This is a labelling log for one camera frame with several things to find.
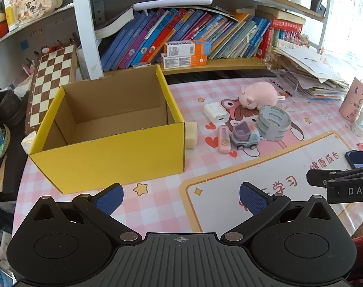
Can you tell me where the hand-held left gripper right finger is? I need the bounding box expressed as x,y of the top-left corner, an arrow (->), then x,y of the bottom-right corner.
221,182 -> 338,243

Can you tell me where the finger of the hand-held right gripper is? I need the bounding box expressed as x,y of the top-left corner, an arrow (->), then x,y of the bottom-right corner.
345,150 -> 363,170
306,165 -> 363,188

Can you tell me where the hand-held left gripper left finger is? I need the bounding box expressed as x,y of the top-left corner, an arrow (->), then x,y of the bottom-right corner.
30,183 -> 143,244

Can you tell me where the yellow cardboard box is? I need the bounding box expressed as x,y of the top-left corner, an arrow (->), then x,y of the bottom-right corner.
28,64 -> 186,195

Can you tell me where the purple grey toy car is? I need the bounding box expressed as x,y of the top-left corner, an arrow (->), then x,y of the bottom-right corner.
230,122 -> 260,151

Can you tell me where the pink rectangular case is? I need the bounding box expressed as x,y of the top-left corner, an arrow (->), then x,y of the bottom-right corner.
217,126 -> 232,154

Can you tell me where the grey tape roll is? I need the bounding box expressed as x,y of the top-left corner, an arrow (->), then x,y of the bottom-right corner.
256,105 -> 291,142

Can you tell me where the white foam block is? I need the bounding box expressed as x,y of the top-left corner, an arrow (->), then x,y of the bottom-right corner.
185,121 -> 198,149

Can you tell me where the white charger plug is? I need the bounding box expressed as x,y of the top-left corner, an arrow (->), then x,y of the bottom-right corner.
203,102 -> 230,125

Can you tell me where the pink plush pig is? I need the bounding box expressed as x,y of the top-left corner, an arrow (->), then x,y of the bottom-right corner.
238,81 -> 285,110

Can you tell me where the white power strip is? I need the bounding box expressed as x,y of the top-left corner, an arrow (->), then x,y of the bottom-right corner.
351,105 -> 363,136

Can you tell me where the pink checkered desk mat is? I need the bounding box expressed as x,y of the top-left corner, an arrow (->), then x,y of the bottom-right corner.
12,76 -> 363,240

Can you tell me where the pink printed cup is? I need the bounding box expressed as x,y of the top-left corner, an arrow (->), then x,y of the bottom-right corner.
339,77 -> 363,122

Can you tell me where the white tissue paper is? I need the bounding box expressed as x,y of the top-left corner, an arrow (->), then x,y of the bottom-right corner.
21,132 -> 37,154

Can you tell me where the black patterned pencil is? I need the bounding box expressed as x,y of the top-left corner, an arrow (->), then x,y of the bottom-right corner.
270,78 -> 293,98

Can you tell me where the stack of papers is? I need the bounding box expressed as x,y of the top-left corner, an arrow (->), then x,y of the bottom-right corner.
273,46 -> 350,100

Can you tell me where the wooden chessboard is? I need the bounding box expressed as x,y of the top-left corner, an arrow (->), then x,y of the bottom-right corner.
24,43 -> 78,136

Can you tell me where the pearl bead ornament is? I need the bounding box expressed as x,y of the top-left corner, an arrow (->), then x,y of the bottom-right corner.
262,52 -> 281,71

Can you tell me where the colourful bead ornament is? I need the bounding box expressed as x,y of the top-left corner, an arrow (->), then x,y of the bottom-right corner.
285,31 -> 311,48

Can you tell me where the dark brown pouch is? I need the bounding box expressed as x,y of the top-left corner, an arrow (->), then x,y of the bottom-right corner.
0,88 -> 22,126

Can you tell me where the orange white carton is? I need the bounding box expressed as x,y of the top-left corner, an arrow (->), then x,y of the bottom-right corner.
160,52 -> 208,69
164,40 -> 211,57

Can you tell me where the white wooden bookshelf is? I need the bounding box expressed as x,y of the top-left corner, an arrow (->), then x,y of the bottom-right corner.
0,0 -> 335,81

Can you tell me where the row of colourful books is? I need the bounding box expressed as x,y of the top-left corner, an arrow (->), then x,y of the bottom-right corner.
101,7 -> 303,71

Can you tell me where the thick black-cover book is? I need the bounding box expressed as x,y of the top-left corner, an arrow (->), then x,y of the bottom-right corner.
95,6 -> 136,39

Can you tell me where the white flat lamp bar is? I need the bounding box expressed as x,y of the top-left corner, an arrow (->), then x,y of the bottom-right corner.
133,0 -> 213,12

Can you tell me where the wall poster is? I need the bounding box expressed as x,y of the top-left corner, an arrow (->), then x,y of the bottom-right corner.
334,0 -> 363,51

